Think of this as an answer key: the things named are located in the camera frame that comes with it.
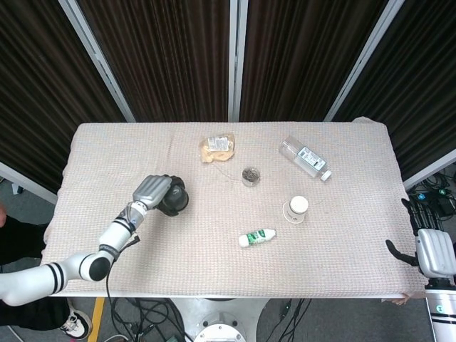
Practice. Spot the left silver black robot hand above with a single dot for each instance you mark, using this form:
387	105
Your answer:
151	190

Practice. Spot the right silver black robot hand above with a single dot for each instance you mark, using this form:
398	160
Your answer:
436	253

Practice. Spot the black round object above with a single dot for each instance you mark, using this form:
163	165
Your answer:
177	200

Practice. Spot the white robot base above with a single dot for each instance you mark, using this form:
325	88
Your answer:
221	313

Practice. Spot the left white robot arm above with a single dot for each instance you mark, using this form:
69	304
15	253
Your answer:
114	235

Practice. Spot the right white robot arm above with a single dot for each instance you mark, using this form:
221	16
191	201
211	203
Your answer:
443	313

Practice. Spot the white paper cup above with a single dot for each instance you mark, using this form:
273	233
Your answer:
297	208

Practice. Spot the bread in clear bag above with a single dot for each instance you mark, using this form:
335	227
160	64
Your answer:
217	149

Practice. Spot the beige waffle tablecloth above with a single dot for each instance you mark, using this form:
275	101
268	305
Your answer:
213	267

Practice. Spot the small white green drink bottle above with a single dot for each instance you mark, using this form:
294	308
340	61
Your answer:
256	238

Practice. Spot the dark brown partition panel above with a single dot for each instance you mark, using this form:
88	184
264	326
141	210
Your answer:
420	89
306	60
35	89
160	60

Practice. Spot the black trousers of person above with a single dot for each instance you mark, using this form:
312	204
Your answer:
21	242

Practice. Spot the white black sneaker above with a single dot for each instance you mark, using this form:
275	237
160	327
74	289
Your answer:
76	322

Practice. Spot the clear plastic water bottle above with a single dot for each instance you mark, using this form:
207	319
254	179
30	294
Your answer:
304	156

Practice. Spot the grey metal partition post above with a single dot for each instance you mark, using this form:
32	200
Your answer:
237	60
96	60
25	181
361	60
431	168

